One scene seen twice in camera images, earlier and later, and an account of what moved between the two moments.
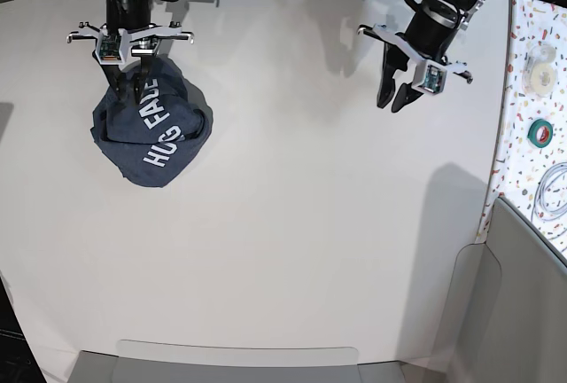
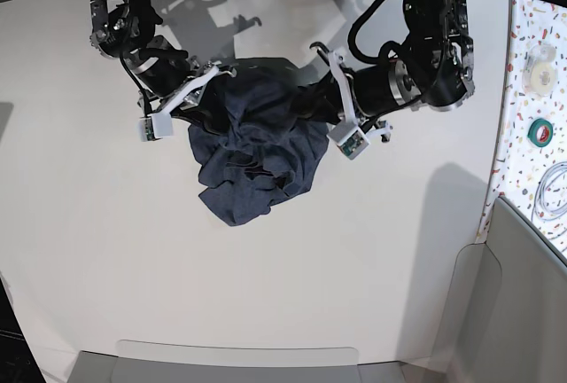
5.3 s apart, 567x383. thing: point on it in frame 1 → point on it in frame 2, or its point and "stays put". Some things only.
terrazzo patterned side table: x=530 y=167 stays put
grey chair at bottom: x=162 y=362 stays put
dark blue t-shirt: x=149 y=143 → x=257 y=132
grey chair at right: x=506 y=316 stays put
